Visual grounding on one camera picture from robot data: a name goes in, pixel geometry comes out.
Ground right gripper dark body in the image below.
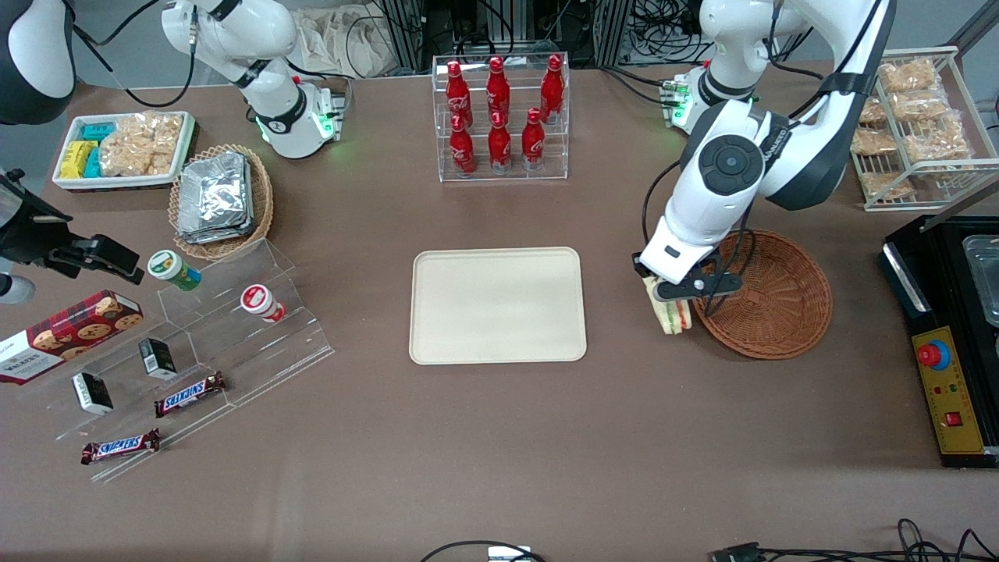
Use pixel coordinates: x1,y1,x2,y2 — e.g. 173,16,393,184
0,169,80,272

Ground triangle sandwich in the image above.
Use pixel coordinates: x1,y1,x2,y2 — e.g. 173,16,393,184
645,275,694,336

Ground round brown wicker basket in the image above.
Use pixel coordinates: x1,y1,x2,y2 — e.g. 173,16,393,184
691,228,834,361

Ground white rectangular snack tray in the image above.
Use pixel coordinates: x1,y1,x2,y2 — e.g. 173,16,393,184
52,111,197,191

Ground beige plastic tray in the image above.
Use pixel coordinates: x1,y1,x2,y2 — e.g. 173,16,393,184
409,247,588,365

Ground oval light wicker basket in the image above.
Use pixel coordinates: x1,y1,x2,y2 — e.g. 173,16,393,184
168,144,275,261

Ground red tartan cookie box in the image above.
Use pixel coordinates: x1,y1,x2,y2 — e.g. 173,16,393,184
0,290,145,386

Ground yellow snack pack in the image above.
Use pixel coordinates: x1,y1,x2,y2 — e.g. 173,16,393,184
59,140,98,180

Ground small black box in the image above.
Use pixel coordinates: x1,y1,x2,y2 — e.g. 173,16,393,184
72,372,115,415
139,337,178,381

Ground clear bag of rice crackers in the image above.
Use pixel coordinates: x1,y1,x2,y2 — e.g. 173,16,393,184
99,112,184,177

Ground green lid snack cup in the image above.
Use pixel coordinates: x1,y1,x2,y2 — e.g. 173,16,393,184
148,250,202,292

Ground clear acrylic bottle rack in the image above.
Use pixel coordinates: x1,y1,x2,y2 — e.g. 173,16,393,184
432,53,571,183

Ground red cola bottle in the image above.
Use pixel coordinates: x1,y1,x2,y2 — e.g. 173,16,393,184
521,108,546,171
541,55,565,124
489,112,513,174
450,115,476,176
446,61,474,130
486,56,510,126

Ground snickers chocolate bar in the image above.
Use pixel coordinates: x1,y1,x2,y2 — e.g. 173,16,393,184
80,428,162,466
154,372,228,418

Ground silver foil packet stack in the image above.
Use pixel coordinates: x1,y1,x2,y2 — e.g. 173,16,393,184
177,151,254,245

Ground clear acrylic stepped display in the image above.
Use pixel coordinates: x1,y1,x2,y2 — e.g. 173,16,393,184
20,238,336,483

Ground red lid snack cup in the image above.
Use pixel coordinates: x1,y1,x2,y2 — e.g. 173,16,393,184
240,284,286,324

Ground black control box yellow panel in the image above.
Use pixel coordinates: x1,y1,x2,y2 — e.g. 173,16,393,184
880,211,999,469

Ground clear plastic container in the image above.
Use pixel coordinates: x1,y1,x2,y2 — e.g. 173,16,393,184
962,234,999,327

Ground beige cloth bag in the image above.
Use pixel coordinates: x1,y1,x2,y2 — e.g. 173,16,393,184
293,6,400,79

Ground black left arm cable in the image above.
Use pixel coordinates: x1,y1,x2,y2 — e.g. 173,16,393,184
642,0,894,301

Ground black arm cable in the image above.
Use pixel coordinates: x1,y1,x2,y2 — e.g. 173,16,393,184
642,0,894,301
72,0,197,108

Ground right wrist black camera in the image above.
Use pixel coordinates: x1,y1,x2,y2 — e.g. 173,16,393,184
48,234,146,285

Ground black left base cables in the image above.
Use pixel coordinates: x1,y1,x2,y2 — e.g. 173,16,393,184
599,64,674,106

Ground black base cables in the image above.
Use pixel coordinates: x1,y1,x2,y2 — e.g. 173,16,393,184
283,56,354,87
599,64,674,106

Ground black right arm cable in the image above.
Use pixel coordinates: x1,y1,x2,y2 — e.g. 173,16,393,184
72,0,197,108

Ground tangled black cable bundle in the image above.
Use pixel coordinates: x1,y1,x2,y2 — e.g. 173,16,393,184
624,0,713,65

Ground black cables with black plug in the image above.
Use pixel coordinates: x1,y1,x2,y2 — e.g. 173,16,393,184
709,518,999,562

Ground black cable with white plug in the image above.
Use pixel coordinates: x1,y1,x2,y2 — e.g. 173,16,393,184
420,540,547,562

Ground white wire rack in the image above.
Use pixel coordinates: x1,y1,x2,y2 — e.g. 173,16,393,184
849,45,999,212

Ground black right base cables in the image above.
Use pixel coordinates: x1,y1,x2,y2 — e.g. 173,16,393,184
283,56,354,87

